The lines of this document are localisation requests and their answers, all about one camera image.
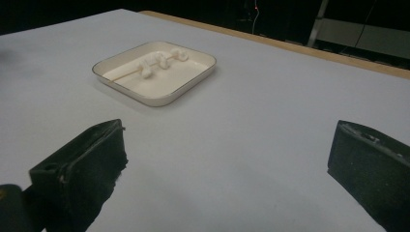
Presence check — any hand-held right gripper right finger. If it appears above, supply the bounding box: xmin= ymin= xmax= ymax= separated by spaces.
xmin=327 ymin=120 xmax=410 ymax=232

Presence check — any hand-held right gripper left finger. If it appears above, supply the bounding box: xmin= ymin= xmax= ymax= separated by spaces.
xmin=28 ymin=119 xmax=129 ymax=232

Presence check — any white square tray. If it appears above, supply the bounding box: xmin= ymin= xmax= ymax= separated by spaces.
xmin=91 ymin=41 xmax=218 ymax=107

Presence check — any white food piece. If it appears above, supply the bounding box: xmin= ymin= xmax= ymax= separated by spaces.
xmin=154 ymin=51 xmax=171 ymax=70
xmin=169 ymin=47 xmax=190 ymax=62
xmin=138 ymin=59 xmax=156 ymax=79

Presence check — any white table mat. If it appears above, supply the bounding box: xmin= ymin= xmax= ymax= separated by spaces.
xmin=0 ymin=8 xmax=410 ymax=232

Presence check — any white metal stand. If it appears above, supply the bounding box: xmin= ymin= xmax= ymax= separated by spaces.
xmin=306 ymin=0 xmax=410 ymax=61

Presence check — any thin black cable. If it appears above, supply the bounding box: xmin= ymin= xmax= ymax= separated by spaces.
xmin=341 ymin=0 xmax=378 ymax=54

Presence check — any white cable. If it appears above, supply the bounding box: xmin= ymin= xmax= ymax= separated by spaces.
xmin=250 ymin=0 xmax=261 ymax=36

